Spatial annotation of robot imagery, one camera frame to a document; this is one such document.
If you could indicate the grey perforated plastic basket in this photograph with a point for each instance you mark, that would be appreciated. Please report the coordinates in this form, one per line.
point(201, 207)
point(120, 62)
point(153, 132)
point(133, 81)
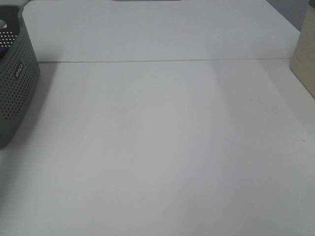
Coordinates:
point(19, 72)

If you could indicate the beige box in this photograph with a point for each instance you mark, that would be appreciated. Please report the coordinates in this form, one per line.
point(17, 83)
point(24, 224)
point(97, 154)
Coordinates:
point(303, 60)

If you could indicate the blue microfiber towel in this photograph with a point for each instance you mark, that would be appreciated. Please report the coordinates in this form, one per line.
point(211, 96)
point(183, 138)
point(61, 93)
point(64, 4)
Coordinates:
point(3, 51)

